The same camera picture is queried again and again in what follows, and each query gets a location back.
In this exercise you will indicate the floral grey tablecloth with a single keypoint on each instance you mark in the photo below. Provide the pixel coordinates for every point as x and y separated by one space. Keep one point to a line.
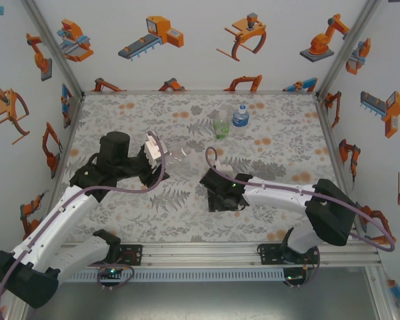
153 110

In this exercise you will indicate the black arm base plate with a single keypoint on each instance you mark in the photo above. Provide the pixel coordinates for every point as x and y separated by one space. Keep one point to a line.
136 255
266 253

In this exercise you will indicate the slim aluminium table rail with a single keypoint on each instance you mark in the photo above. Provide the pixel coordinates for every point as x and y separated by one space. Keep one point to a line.
200 92
70 133
328 133

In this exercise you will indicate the blue label Pocari bottle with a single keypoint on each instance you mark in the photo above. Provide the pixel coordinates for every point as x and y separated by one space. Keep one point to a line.
240 120

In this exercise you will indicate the green label plastic bottle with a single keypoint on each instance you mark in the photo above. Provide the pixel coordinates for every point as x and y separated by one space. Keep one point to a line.
221 128

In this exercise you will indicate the aluminium frame leg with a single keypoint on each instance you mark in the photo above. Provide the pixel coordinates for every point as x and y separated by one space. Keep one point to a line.
383 300

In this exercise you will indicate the grey metal panel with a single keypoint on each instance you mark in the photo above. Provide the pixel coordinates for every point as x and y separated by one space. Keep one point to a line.
200 300

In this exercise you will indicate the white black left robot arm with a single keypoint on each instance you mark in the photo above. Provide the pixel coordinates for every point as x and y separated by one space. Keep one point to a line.
50 230

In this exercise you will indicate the clear unlabelled plastic bottle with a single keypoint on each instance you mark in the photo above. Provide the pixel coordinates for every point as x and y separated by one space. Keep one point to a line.
183 155

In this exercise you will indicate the aluminium corner post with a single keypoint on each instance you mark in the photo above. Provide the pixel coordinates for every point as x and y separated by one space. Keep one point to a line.
53 46
346 43

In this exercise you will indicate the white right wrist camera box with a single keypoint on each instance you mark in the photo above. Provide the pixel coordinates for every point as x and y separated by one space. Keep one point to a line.
224 167

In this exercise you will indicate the wide grooved aluminium rail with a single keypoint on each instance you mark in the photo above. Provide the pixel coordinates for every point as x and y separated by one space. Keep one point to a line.
200 256

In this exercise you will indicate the small circuit board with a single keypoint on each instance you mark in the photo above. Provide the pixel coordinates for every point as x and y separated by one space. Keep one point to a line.
295 277
110 271

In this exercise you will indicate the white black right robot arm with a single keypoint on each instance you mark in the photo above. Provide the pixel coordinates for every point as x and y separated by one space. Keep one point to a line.
330 213

